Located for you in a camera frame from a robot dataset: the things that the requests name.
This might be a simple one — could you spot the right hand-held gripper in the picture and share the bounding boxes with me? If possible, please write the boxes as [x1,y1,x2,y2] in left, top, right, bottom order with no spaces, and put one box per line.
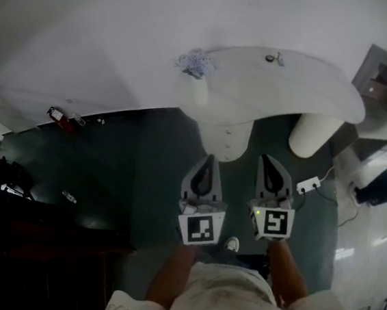
[243,151,299,245]

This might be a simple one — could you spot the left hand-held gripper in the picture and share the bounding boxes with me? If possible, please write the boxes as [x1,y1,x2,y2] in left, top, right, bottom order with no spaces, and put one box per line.
[171,153,232,248]

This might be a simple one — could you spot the white round drawer unit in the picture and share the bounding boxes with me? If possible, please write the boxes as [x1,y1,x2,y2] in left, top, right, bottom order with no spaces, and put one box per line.
[196,116,258,166]

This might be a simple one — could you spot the person's right forearm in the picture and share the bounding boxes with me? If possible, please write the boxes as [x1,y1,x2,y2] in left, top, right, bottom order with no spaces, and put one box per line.
[265,236,310,310]

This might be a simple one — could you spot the person's left forearm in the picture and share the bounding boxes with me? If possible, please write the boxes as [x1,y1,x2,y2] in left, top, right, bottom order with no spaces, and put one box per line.
[139,242,206,310]

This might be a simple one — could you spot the white power strip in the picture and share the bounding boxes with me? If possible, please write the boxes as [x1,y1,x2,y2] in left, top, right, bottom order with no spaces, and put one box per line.
[295,175,323,195]

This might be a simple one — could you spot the white round desk leg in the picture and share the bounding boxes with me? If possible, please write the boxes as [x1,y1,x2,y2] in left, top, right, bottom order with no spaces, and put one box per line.
[285,109,349,161]

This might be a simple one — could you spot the person's white shoe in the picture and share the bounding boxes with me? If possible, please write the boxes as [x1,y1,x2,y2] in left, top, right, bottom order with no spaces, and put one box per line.
[222,235,241,254]

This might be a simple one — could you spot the person's dark trousers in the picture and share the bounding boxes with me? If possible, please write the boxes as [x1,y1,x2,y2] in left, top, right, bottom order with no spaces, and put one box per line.
[198,241,273,287]

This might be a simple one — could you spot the white curved desk top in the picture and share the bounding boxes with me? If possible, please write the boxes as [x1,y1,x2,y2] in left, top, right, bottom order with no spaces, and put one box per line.
[170,32,368,143]

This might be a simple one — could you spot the white vase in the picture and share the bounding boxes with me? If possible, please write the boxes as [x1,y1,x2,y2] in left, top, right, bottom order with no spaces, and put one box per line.
[184,70,211,108]

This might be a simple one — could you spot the person's white printed shirt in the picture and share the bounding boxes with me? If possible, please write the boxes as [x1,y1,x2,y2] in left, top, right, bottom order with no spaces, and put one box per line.
[83,247,338,310]

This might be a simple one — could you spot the purple flower bunch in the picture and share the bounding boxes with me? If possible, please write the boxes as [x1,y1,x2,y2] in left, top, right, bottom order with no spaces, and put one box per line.
[173,46,218,82]

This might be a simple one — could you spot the clear plastic bottle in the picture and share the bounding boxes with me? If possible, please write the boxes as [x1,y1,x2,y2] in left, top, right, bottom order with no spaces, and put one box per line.
[72,112,88,128]
[61,189,78,206]

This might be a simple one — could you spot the brown wooden shelf cabinet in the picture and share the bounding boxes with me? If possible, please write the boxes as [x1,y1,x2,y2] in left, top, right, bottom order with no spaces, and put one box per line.
[347,42,387,120]

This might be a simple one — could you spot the red fire extinguisher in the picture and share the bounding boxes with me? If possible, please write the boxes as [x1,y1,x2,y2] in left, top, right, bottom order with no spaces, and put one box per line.
[46,104,77,138]

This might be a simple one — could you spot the dark wooden furniture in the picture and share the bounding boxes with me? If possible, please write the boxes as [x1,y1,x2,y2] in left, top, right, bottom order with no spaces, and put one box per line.
[0,166,144,310]

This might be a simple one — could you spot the black bag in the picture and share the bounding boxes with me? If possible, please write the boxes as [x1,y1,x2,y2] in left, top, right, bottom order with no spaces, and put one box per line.
[0,153,37,203]

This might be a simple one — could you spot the black plug cable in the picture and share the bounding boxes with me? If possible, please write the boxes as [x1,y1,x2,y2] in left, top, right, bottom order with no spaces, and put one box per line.
[291,181,339,213]

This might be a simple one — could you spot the white power cable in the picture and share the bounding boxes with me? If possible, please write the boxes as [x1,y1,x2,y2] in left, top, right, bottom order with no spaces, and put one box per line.
[317,163,365,229]

